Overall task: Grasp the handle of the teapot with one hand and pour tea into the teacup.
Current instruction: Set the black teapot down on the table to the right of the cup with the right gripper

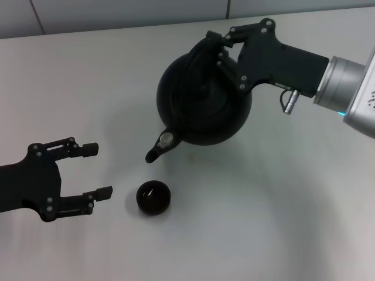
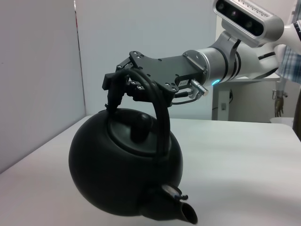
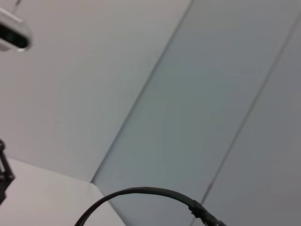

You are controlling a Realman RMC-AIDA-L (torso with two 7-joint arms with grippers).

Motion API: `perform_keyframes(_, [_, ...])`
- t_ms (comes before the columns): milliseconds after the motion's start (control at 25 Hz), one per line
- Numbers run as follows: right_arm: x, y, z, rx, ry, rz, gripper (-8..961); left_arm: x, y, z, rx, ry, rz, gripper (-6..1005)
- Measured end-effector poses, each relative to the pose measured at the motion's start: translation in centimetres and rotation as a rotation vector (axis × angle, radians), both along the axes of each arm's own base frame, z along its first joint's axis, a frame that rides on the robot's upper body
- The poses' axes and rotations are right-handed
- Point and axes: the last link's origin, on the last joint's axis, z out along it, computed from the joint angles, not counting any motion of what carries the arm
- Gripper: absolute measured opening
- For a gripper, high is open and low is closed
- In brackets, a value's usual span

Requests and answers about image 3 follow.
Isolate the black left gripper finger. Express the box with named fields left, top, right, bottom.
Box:
left=0, top=139, right=16, bottom=205

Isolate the black round teapot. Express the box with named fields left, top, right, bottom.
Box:
left=74, top=186, right=228, bottom=226

